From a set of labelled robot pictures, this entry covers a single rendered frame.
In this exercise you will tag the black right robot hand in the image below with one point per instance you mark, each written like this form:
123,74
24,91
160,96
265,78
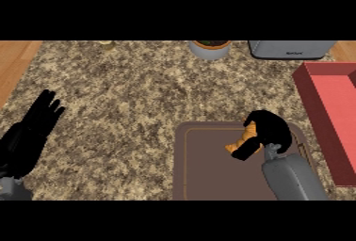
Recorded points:
270,128

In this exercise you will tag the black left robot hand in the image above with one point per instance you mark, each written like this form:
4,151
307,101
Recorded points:
29,135

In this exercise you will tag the golden brown croissant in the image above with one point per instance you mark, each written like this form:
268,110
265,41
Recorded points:
244,141

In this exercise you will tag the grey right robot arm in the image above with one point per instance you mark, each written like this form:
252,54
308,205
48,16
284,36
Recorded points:
293,177

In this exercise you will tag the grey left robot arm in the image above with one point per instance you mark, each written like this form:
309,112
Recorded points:
13,188

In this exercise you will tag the red cardboard box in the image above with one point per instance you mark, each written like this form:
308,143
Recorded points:
332,119

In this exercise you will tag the brown rectangular tray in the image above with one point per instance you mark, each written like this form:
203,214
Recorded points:
218,166

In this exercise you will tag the grey appliance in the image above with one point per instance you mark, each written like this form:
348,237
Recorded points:
290,49

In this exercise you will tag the grey plant pot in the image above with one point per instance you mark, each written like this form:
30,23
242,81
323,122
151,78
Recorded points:
211,49

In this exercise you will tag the small pale yellow object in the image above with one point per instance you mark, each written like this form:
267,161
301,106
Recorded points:
107,44

